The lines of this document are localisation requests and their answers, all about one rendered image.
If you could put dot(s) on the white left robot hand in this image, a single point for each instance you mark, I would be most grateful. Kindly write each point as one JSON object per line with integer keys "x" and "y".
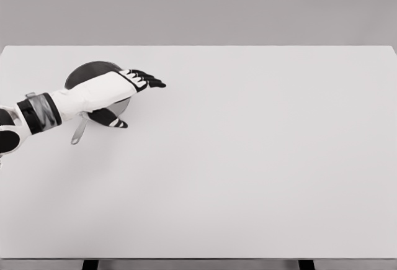
{"x": 108, "y": 91}

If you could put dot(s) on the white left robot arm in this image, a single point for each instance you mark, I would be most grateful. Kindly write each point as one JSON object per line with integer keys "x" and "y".
{"x": 37, "y": 113}

